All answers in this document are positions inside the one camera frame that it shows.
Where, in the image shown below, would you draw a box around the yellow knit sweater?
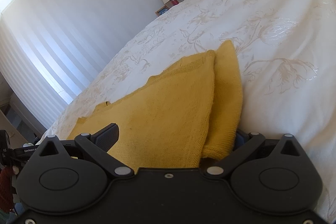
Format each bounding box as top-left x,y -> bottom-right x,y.
69,40 -> 243,169

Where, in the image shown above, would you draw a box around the white window blinds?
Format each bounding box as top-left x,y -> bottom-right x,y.
0,0 -> 111,130

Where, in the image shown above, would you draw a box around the white floral bedspread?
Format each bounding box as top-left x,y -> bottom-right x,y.
47,0 -> 335,223

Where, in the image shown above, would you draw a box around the red tumbler bottle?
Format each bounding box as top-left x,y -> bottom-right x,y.
169,0 -> 179,6

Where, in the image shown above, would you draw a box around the wooden picture frame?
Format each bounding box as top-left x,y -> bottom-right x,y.
155,6 -> 170,16

